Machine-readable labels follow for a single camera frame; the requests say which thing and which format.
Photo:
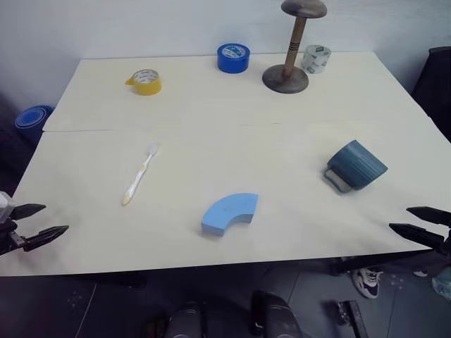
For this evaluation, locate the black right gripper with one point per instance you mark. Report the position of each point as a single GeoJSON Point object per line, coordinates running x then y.
{"type": "Point", "coordinates": [446, 239]}

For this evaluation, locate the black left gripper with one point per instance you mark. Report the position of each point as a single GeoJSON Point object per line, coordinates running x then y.
{"type": "Point", "coordinates": [7, 236]}

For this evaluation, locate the black white sneaker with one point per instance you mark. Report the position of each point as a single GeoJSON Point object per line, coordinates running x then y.
{"type": "Point", "coordinates": [366, 282]}

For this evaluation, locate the dark teal ribbed mug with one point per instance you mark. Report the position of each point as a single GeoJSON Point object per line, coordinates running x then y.
{"type": "Point", "coordinates": [356, 169]}

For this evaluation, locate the yellow white toothbrush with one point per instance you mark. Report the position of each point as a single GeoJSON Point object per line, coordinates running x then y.
{"type": "Point", "coordinates": [139, 175]}

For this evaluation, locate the black chair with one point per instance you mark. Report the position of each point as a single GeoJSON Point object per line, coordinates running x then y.
{"type": "Point", "coordinates": [433, 81]}

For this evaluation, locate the dark rounded robot leg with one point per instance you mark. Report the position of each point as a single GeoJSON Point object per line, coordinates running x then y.
{"type": "Point", "coordinates": [185, 320]}
{"type": "Point", "coordinates": [271, 313]}

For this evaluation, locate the yellow tape roll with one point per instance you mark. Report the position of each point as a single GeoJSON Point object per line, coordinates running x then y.
{"type": "Point", "coordinates": [146, 82]}

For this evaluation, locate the light blue curved soap block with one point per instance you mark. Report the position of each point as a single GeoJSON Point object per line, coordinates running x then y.
{"type": "Point", "coordinates": [229, 212]}

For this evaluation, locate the clear tape roll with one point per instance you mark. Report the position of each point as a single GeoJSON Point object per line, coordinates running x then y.
{"type": "Point", "coordinates": [316, 58]}

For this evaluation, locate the wooden hat stand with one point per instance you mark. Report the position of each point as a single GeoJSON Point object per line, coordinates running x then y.
{"type": "Point", "coordinates": [292, 53]}

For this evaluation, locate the blue tape roll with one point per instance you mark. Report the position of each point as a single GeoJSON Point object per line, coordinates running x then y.
{"type": "Point", "coordinates": [233, 58]}

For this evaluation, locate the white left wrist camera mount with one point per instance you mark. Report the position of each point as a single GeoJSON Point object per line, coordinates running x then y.
{"type": "Point", "coordinates": [4, 207]}

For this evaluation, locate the black metal floor frame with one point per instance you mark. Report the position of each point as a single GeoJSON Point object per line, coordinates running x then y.
{"type": "Point", "coordinates": [352, 317]}

